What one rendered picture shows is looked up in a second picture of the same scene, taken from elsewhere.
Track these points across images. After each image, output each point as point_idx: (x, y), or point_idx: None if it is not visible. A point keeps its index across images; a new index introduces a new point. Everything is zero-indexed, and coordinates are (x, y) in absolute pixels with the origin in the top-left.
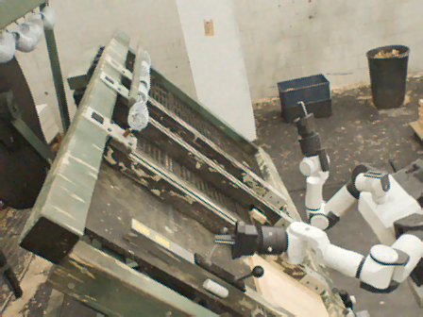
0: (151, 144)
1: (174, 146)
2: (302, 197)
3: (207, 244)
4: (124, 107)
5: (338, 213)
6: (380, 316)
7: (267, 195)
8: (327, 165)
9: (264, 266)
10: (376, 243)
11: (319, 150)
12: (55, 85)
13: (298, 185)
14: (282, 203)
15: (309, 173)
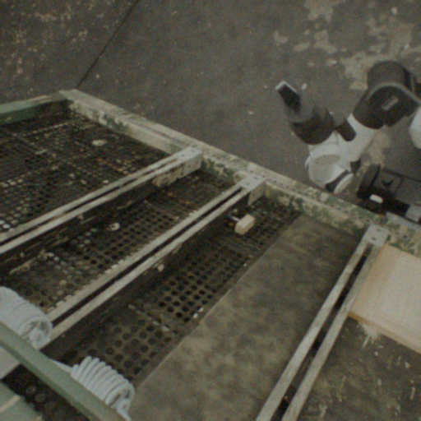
0: (104, 335)
1: (123, 293)
2: (102, 78)
3: (374, 400)
4: (23, 366)
5: (359, 156)
6: (307, 144)
7: (186, 168)
8: (353, 131)
9: (377, 307)
10: (226, 72)
11: (340, 124)
12: None
13: (80, 66)
14: (201, 157)
15: (336, 160)
